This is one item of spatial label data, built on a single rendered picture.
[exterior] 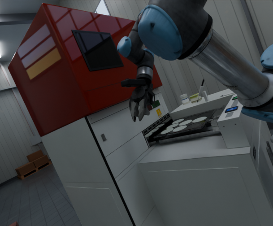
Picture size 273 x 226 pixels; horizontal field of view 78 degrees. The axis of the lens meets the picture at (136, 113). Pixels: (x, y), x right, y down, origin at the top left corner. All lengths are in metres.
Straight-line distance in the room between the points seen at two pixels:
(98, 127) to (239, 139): 0.69
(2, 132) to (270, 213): 10.10
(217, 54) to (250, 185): 0.62
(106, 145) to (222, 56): 0.73
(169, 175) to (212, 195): 0.23
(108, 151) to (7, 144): 9.40
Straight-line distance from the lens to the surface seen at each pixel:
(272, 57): 0.69
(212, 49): 0.46
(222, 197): 0.99
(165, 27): 0.38
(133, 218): 1.12
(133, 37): 0.79
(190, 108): 1.48
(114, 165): 1.01
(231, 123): 0.85
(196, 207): 1.10
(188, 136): 1.18
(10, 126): 10.30
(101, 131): 0.98
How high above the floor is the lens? 1.20
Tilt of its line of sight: 4 degrees down
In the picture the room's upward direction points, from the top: 23 degrees counter-clockwise
